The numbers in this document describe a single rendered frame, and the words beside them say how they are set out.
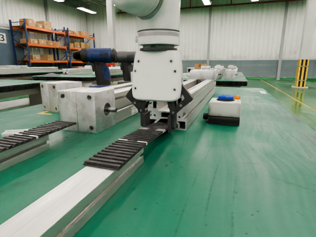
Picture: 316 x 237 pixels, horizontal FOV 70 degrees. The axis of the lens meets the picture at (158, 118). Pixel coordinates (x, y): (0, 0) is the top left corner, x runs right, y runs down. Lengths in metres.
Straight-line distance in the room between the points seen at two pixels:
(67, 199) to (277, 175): 0.28
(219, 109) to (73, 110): 0.36
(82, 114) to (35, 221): 0.35
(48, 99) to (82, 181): 0.59
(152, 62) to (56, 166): 0.25
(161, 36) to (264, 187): 0.30
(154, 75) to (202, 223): 0.29
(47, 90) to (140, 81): 0.44
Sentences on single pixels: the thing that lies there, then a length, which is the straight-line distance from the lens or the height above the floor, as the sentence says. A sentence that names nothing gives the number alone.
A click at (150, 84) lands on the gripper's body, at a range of 0.46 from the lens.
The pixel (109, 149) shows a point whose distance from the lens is 0.34.
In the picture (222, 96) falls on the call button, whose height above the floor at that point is 0.85.
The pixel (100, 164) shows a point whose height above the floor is 0.81.
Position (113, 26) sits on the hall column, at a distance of 12.26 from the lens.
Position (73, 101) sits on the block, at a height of 0.85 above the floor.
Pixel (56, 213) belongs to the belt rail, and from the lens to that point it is 0.23.
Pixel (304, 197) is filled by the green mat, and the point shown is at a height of 0.78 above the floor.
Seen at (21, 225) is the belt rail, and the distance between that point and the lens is 0.23.
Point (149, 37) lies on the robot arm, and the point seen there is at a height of 0.98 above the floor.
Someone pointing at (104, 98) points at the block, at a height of 0.86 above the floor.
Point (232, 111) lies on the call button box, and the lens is 0.61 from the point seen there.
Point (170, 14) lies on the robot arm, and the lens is 0.45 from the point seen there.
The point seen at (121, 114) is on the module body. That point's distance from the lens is 0.64.
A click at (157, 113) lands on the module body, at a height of 0.82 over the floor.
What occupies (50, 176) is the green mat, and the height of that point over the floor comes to 0.78.
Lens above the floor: 0.94
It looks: 14 degrees down
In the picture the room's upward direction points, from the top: straight up
